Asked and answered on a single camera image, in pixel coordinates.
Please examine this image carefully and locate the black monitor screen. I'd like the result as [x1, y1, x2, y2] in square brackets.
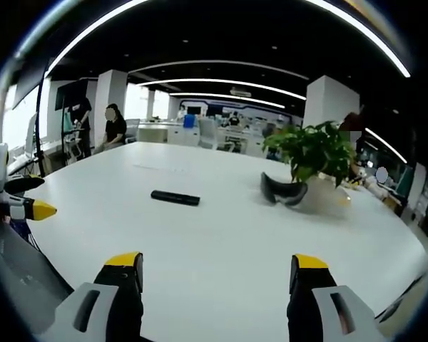
[55, 80, 90, 111]

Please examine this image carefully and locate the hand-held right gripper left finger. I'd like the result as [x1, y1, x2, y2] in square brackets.
[38, 251, 145, 342]

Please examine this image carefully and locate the black curved headset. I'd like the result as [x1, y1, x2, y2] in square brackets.
[260, 171, 310, 207]

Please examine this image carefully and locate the black remote control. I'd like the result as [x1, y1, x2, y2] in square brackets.
[150, 190, 201, 207]

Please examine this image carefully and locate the green potted plant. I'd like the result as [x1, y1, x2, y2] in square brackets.
[262, 120, 360, 214]

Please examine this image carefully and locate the grey office chair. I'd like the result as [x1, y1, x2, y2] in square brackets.
[198, 118, 219, 150]
[123, 118, 141, 144]

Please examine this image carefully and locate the black tripod stand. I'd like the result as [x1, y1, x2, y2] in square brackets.
[27, 58, 56, 179]

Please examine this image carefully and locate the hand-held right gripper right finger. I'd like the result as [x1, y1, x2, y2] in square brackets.
[287, 253, 392, 342]

